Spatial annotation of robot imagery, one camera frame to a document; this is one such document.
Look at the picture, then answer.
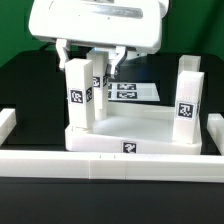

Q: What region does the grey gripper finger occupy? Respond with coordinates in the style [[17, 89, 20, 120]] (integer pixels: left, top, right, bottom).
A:
[[56, 39, 70, 70], [105, 46, 127, 79]]

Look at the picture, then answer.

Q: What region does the white U-shaped fence frame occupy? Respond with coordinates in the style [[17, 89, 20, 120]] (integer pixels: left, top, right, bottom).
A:
[[0, 108, 224, 183]]

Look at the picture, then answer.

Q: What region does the printed marker sheet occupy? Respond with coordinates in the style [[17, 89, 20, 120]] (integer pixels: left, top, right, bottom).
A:
[[108, 82, 160, 102]]

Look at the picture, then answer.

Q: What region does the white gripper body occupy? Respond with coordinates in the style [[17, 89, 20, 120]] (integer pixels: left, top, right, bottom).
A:
[[29, 0, 167, 54]]

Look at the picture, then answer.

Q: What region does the white desk top tray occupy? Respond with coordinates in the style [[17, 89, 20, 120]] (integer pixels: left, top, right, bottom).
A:
[[65, 102, 202, 155]]

